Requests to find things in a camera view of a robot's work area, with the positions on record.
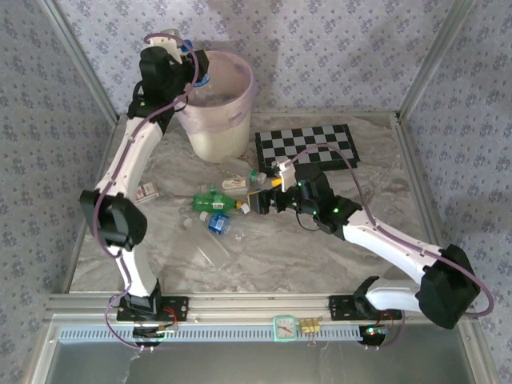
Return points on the aluminium side rail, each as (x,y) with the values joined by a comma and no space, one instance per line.
(106,152)
(413,168)

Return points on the white plastic bin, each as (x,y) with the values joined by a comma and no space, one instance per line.
(220,144)

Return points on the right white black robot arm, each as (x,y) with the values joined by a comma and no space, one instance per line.
(384,240)

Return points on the small controller circuit board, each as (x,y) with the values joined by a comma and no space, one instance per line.
(374,334)
(154,334)

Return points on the black grey chessboard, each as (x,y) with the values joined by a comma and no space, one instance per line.
(320,136)

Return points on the clear bottle crane print label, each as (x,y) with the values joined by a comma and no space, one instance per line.
(234,184)

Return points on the pink plastic bin liner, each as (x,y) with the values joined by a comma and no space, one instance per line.
(244,80)

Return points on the aluminium mounting rail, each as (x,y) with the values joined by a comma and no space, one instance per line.
(260,306)

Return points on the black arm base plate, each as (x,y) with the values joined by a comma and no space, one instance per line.
(340,308)
(178,310)

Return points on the Pocari Sweat bottle blue label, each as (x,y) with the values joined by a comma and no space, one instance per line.
(219,222)

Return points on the clear bottle plant print label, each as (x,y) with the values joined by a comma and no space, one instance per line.
(256,176)

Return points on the small white card box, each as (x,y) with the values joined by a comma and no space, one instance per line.
(147,192)

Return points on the small teal clock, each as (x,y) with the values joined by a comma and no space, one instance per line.
(285,329)

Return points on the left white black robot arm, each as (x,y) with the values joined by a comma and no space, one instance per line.
(128,160)

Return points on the yellow terminal block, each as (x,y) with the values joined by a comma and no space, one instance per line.
(310,325)

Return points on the aluminium frame post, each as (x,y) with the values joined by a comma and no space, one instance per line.
(436,56)
(80,60)

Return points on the large clear unlabelled bottle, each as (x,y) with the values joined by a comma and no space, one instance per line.
(212,250)

